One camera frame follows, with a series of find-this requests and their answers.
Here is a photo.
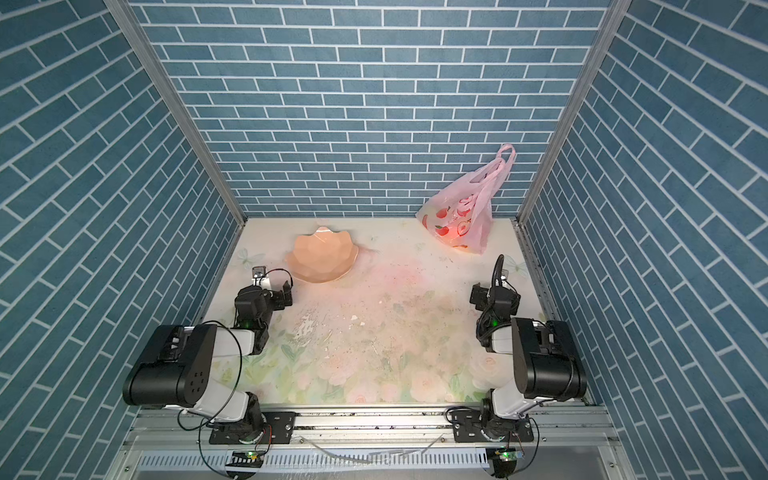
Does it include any pink plastic bag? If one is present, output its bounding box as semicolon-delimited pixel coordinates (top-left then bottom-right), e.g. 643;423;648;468
416;144;517;254

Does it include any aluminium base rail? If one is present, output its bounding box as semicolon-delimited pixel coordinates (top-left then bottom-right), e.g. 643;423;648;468
108;402;633;479

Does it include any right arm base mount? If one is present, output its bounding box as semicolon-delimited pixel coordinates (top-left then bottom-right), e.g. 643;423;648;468
445;408;535;443

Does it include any peach scalloped bowl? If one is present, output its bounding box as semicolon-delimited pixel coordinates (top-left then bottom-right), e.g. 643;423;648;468
285;227;360;283

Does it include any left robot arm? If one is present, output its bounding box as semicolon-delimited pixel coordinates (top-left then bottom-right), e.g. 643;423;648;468
122;277;296;446

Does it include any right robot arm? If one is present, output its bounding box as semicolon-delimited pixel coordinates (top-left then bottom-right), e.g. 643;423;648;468
469;280;588;441

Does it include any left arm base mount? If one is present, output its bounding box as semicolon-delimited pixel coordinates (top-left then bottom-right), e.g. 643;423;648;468
209;411;297;445

